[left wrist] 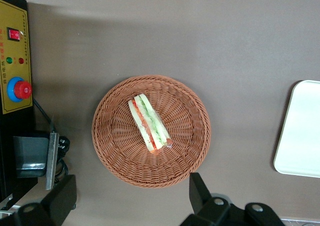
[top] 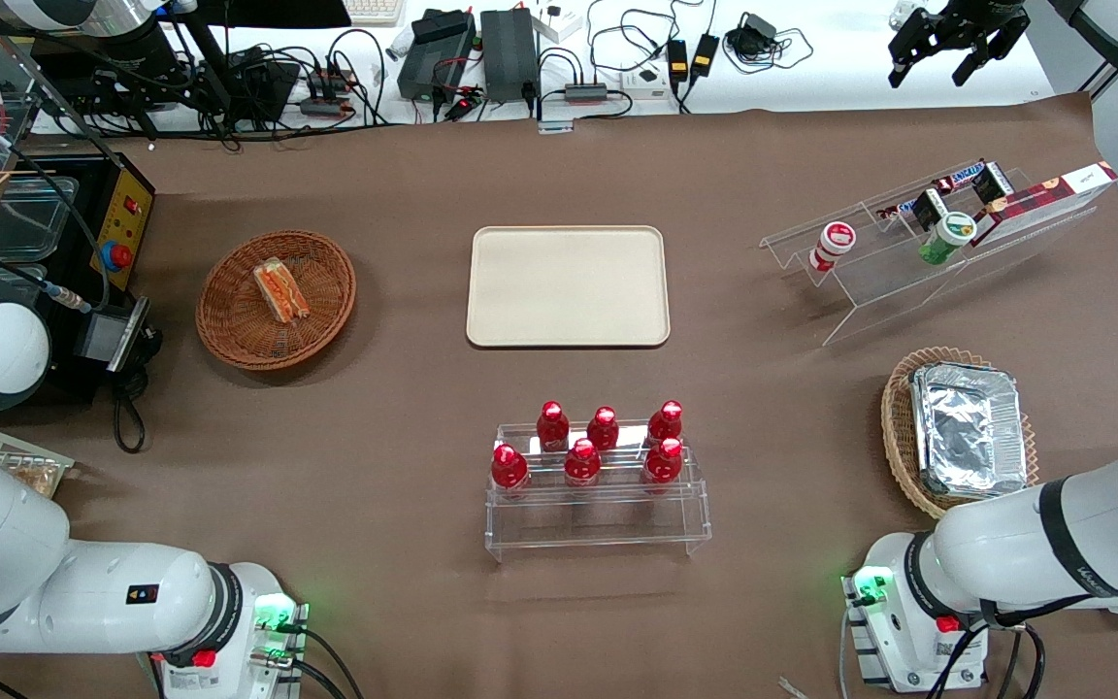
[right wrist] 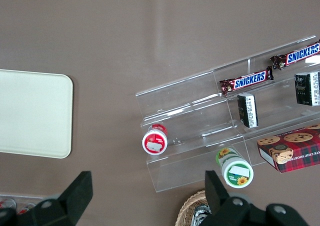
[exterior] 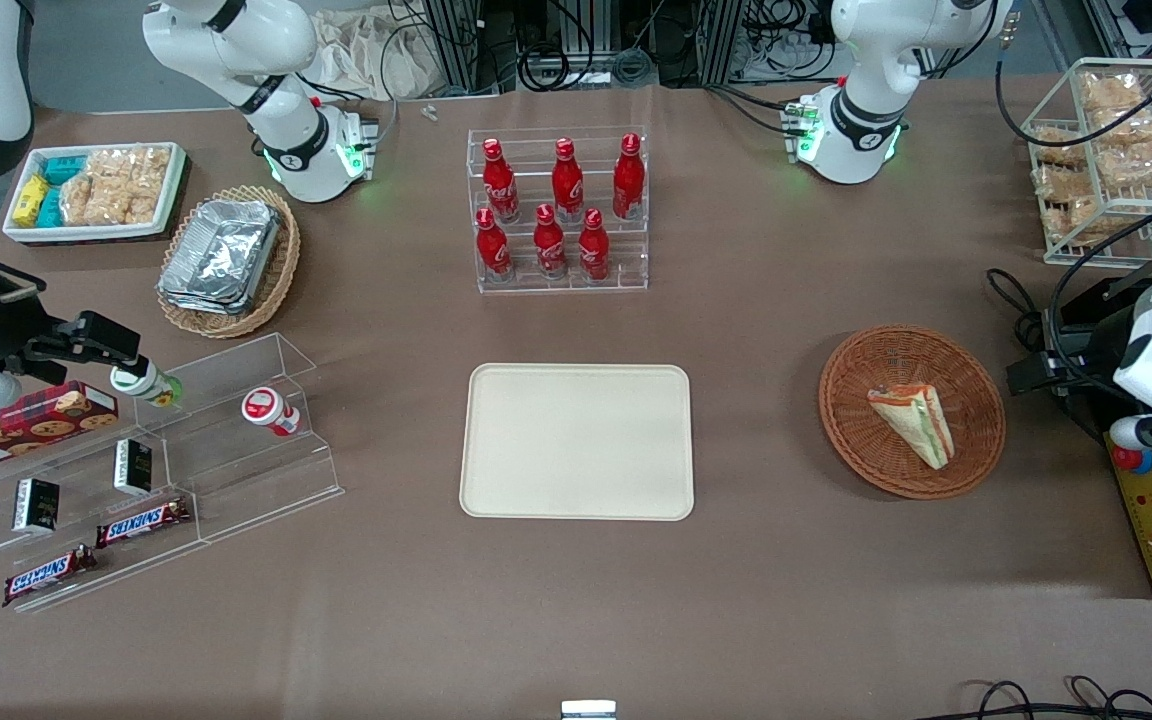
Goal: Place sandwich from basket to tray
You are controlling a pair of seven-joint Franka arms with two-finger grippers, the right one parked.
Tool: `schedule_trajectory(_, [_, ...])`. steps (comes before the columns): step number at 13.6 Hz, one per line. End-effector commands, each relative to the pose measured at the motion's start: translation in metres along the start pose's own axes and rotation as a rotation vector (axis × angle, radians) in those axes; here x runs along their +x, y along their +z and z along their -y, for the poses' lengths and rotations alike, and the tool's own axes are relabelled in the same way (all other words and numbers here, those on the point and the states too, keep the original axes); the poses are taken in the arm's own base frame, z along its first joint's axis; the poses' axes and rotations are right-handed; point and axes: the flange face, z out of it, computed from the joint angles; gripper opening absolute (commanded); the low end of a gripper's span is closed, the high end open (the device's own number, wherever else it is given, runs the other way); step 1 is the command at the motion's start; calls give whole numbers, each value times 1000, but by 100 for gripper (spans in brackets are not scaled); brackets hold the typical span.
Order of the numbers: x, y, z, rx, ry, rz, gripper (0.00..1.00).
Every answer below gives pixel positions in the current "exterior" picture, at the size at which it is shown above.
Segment clear bag of crackers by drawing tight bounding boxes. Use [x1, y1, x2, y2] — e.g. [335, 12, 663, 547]
[58, 146, 173, 228]

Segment white rectangular plastic bin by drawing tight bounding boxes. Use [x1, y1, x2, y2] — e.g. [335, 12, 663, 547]
[1, 141, 188, 245]

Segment small black carton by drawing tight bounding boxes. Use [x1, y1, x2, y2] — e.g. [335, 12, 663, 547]
[12, 477, 62, 534]
[113, 438, 155, 498]

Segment white wire basket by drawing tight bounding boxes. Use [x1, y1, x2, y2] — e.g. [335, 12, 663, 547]
[1020, 56, 1152, 268]

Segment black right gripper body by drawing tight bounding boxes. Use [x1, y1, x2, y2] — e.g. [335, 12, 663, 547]
[0, 284, 65, 373]

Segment brown round wicker basket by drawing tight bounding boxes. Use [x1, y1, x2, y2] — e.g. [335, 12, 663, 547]
[818, 325, 1007, 500]

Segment beige plastic tray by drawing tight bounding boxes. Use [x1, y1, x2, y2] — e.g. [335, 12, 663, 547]
[459, 363, 695, 522]

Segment crumpled beige cloth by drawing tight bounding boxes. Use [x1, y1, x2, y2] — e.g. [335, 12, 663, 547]
[310, 8, 439, 102]

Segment red cola bottle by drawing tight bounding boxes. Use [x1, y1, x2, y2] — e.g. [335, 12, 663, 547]
[612, 133, 646, 221]
[551, 137, 584, 223]
[533, 203, 568, 280]
[475, 207, 514, 282]
[578, 208, 611, 282]
[481, 138, 521, 224]

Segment yellow snack box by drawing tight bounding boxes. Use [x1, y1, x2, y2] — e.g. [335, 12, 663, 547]
[11, 172, 52, 227]

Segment small red-capped white bottle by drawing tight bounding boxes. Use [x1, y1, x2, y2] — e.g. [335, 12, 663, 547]
[241, 386, 302, 438]

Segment coiled black cable bundle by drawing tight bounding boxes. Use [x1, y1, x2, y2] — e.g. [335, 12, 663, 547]
[516, 45, 659, 93]

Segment stacked aluminium foil trays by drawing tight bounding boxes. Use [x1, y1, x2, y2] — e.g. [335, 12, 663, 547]
[157, 198, 283, 317]

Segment tan oval wicker basket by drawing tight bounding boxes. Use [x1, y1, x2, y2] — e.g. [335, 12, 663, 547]
[155, 184, 302, 340]

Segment triangle sandwich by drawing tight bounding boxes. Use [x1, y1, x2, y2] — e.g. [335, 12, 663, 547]
[867, 384, 956, 471]

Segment Snickers chocolate bar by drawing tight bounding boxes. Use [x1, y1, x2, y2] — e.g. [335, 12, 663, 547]
[2, 544, 98, 608]
[95, 497, 193, 550]

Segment clear acrylic stepped shelf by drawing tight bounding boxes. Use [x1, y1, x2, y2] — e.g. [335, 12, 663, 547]
[132, 332, 345, 547]
[0, 395, 205, 614]

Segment small green-capped white bottle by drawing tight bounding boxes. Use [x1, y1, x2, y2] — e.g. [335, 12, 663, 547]
[109, 361, 184, 409]

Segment black floor cables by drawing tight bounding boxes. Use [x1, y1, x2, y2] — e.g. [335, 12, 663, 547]
[939, 676, 1152, 720]

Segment clear bag of pastries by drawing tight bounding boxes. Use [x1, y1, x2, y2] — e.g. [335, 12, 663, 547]
[1094, 108, 1152, 149]
[1030, 123, 1089, 169]
[1080, 71, 1149, 113]
[1094, 146, 1152, 193]

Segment red plaid cookie box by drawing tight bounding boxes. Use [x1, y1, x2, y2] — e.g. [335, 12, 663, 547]
[0, 381, 121, 477]

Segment clear acrylic bottle rack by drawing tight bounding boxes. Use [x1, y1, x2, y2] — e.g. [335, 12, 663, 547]
[467, 127, 650, 294]

